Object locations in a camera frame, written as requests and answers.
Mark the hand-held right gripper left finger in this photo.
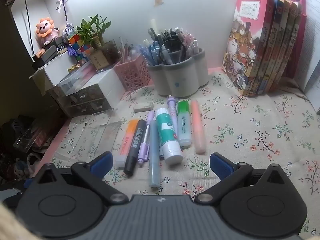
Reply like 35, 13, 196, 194
37, 151, 129, 206

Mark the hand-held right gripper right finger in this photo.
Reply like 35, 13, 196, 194
194, 152, 285, 205

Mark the clear plastic pencil case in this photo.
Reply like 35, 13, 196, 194
65, 112, 122, 168

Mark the orange cap highlighter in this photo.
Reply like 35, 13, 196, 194
114, 119, 139, 167

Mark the black marker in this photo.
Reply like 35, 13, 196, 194
124, 119, 147, 177

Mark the pink highlighter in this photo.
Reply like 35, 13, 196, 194
191, 99, 207, 155

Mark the purple mechanical pencil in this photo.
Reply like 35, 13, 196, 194
137, 110, 155, 167

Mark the light blue pen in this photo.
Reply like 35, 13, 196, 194
149, 120, 160, 187

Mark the green cap highlighter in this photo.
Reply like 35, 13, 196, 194
177, 100, 192, 147

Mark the green white glue stick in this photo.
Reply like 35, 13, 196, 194
154, 108, 184, 166

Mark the purple cartoon pen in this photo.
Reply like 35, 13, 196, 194
167, 95, 179, 140

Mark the floral tablecloth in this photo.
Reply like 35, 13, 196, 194
54, 72, 320, 240

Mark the white drawer organizer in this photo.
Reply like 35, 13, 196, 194
50, 69, 125, 117

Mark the white eraser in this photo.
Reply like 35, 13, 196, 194
133, 102, 153, 112

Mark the blue plush doll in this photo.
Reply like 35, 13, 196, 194
12, 159, 34, 180

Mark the clear lidded storage box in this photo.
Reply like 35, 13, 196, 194
57, 64, 100, 92

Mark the pink perforated pen holder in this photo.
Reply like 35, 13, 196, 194
114, 54, 152, 92

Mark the grey flower-shaped pen holder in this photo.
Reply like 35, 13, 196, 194
146, 49, 209, 98

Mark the white storage box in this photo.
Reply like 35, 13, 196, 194
29, 52, 75, 95

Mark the glass vase brown label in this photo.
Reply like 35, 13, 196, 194
90, 39, 120, 73

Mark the bunch of pencils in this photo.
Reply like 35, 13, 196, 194
117, 36, 140, 63

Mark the cartoon cover book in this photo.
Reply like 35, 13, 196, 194
222, 0, 277, 97

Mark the colourful puzzle cube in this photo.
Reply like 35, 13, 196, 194
68, 34, 92, 60

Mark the black box orange label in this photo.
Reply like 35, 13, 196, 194
32, 47, 58, 69

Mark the bunch of pens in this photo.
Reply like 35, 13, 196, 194
140, 19, 200, 65

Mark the illustrated spine book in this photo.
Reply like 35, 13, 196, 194
257, 0, 286, 94
264, 0, 293, 93
271, 2, 300, 92

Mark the dark grey box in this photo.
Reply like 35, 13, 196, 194
51, 37, 68, 54

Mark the black magnifying glass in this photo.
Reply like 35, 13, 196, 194
159, 39, 187, 64

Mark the green bamboo plant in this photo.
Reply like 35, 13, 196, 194
76, 14, 112, 49

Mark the purple tassel pouch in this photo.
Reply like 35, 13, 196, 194
60, 0, 80, 58

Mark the orange pink lion toy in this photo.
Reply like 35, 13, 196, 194
35, 17, 60, 47

